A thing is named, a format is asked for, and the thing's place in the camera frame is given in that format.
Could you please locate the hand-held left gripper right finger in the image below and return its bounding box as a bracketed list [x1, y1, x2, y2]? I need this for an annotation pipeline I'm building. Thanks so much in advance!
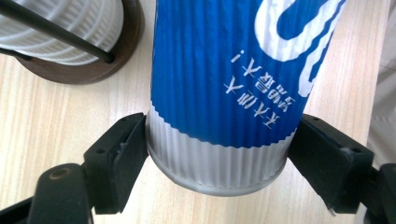
[287, 113, 375, 215]

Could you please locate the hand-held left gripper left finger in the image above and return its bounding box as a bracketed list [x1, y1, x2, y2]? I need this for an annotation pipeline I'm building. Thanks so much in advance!
[82, 112, 150, 216]

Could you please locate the blue ribbed paper cup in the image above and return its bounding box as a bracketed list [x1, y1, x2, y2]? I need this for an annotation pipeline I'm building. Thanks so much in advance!
[145, 0, 348, 197]

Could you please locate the stack of white paper cups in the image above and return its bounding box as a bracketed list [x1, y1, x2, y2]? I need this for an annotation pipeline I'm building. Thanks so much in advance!
[0, 0, 125, 66]

